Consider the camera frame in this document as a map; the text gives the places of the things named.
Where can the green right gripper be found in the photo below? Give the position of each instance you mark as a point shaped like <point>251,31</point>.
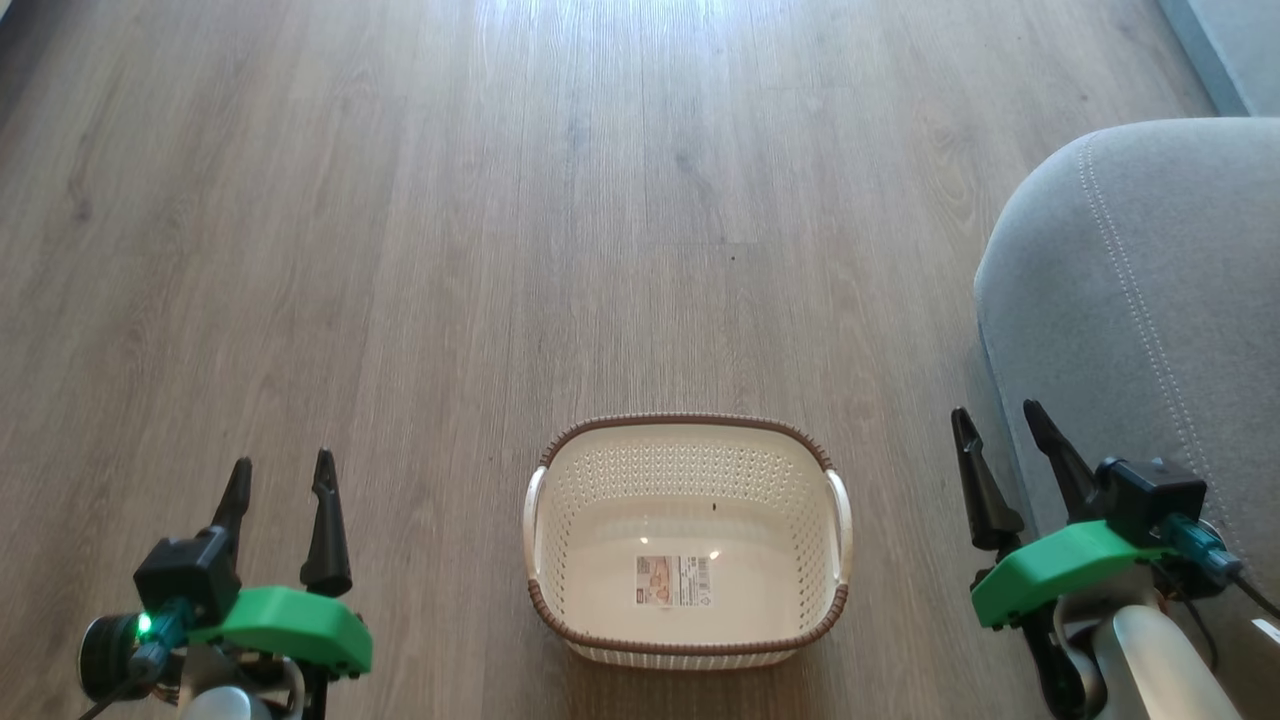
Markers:
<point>1060,570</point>

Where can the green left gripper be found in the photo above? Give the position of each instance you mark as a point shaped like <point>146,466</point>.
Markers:
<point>290,625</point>

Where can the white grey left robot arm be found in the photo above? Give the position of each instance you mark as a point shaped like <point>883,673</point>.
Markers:
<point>225,705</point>

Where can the cream plastic laundry basket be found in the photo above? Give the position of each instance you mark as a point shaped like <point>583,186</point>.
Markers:
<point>600,600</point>

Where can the printed basket sticker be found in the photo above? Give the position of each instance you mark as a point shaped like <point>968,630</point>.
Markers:
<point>672,580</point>

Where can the grey fabric sofa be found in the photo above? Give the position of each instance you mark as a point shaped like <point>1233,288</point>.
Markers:
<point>1150,300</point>

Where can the light grey upholstered furniture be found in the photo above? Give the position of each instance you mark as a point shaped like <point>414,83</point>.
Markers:
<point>1235,50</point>

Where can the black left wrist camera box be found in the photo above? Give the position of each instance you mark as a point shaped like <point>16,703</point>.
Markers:
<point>185,575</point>

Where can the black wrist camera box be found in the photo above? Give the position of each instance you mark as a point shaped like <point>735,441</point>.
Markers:
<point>1155,500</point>
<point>185,575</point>

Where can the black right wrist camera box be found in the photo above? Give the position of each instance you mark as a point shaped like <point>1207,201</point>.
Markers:
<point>1155,500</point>

